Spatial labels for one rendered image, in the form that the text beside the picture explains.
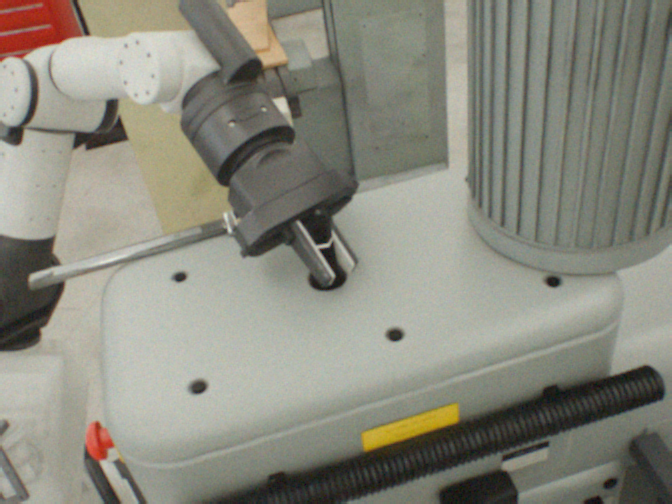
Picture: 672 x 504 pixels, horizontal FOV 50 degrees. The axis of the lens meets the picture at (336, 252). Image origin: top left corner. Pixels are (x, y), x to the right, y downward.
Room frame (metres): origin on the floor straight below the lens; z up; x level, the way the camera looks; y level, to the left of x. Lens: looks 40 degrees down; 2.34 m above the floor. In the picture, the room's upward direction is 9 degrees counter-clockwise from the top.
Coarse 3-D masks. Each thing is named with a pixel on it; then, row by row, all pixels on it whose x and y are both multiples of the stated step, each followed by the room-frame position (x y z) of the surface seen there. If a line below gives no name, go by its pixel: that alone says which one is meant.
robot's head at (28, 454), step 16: (16, 448) 0.54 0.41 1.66; (32, 448) 0.58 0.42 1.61; (16, 464) 0.53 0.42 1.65; (32, 464) 0.54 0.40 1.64; (0, 480) 0.51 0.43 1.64; (32, 480) 0.52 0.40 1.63; (48, 480) 0.52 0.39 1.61; (32, 496) 0.50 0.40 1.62; (48, 496) 0.51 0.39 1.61; (64, 496) 0.52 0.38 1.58
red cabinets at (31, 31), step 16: (0, 0) 4.74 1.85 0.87; (16, 0) 4.74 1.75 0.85; (32, 0) 4.74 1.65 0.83; (48, 0) 4.77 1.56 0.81; (64, 0) 5.12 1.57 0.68; (0, 16) 4.73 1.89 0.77; (16, 16) 4.74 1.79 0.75; (32, 16) 4.74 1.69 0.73; (48, 16) 4.74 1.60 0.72; (64, 16) 4.98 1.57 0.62; (0, 32) 4.73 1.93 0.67; (16, 32) 4.73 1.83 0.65; (32, 32) 4.74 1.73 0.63; (48, 32) 4.74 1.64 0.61; (64, 32) 4.84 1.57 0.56; (80, 32) 5.21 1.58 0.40; (0, 48) 4.73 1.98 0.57; (16, 48) 4.75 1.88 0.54; (32, 48) 4.74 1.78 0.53
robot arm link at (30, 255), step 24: (0, 240) 0.75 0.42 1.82; (24, 240) 0.75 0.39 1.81; (48, 240) 0.77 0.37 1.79; (0, 264) 0.74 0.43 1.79; (24, 264) 0.74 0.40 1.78; (48, 264) 0.77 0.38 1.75; (0, 288) 0.70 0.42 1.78; (24, 288) 0.73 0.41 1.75; (48, 288) 0.76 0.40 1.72; (24, 312) 0.72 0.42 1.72
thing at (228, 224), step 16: (208, 224) 0.60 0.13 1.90; (224, 224) 0.60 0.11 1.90; (160, 240) 0.59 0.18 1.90; (176, 240) 0.58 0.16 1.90; (192, 240) 0.58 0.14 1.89; (96, 256) 0.58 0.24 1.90; (112, 256) 0.58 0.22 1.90; (128, 256) 0.57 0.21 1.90; (144, 256) 0.57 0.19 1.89; (48, 272) 0.57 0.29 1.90; (64, 272) 0.56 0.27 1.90; (80, 272) 0.56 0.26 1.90; (32, 288) 0.55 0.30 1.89
